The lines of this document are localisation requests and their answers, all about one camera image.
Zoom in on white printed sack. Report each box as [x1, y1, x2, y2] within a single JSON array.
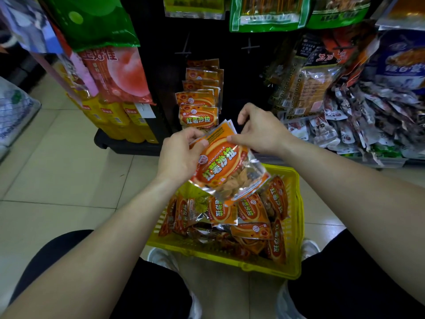
[[0, 76, 42, 147]]

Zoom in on metal peg hook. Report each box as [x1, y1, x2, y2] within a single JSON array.
[[241, 38, 261, 54], [175, 33, 192, 58]]

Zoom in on blue printed snack bag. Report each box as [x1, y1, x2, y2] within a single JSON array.
[[363, 29, 425, 95]]

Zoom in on person's left hand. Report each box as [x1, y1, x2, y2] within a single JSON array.
[[156, 127, 210, 187]]

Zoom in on green-bordered skewer packet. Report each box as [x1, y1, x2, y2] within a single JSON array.
[[229, 0, 313, 33]]

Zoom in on brown clear flat packet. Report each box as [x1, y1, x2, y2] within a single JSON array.
[[375, 0, 425, 31]]

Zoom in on hanging yellow red-label packets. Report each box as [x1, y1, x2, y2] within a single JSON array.
[[53, 61, 159, 145]]

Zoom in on black base plinth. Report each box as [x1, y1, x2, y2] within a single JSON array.
[[94, 128, 163, 156]]

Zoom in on pile of orange snack packets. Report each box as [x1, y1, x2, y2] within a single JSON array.
[[158, 175, 290, 265]]

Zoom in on person's right hand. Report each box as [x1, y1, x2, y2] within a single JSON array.
[[227, 102, 293, 158]]

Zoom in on pink peach print bag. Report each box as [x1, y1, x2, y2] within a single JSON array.
[[78, 46, 156, 105]]

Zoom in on person's white right shoe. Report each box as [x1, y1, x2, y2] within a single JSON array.
[[300, 239, 321, 261]]

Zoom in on yellow-edged dark stick packet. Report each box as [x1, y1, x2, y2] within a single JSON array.
[[162, 0, 226, 20]]

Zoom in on person's left forearm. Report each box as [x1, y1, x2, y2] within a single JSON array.
[[1, 177, 180, 319]]

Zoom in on white price card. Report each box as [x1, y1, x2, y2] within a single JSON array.
[[134, 102, 157, 119]]

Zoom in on cartoon print packet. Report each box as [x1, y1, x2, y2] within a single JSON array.
[[0, 0, 64, 54]]

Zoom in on yellow plastic shopping basket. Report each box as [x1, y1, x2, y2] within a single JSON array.
[[146, 163, 305, 280]]

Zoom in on green stick snack packet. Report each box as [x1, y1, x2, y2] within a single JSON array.
[[305, 0, 372, 30]]

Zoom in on person's black trousers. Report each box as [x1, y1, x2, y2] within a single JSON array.
[[9, 228, 425, 319]]

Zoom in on pile of small white packets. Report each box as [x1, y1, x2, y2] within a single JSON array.
[[287, 81, 425, 167]]

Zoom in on person's white left shoe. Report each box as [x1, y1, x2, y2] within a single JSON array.
[[147, 247, 180, 273]]

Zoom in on strip of orange-beige packets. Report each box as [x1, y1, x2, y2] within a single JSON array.
[[270, 46, 343, 120]]

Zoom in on person's right forearm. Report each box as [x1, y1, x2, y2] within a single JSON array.
[[282, 136, 425, 308]]

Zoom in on person's white shoe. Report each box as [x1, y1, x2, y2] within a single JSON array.
[[300, 239, 321, 261], [147, 247, 180, 273]]

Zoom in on green apple print bag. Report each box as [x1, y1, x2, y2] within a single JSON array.
[[38, 0, 141, 53]]

